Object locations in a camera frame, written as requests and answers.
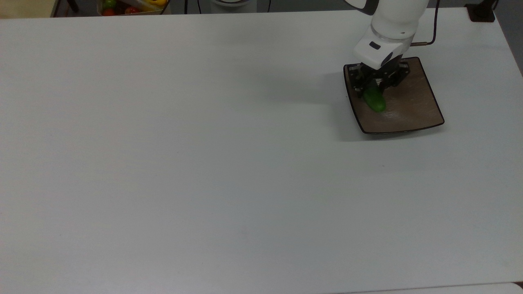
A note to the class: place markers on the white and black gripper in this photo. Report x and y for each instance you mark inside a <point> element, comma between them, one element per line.
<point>378,51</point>

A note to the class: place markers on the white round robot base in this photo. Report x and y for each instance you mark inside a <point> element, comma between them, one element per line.
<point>233,4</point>

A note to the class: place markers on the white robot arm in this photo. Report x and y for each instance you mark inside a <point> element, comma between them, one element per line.
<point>398,16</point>

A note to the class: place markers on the square brown ceramic plate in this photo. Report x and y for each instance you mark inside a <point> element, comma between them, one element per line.
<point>412,106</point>

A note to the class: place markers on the green cucumber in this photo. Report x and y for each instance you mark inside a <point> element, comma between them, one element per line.
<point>375,100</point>

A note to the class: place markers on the black clamp base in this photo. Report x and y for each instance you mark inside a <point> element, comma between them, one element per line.
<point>481,12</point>

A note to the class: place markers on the box of toy fruit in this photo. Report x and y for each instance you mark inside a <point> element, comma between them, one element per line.
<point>130,6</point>

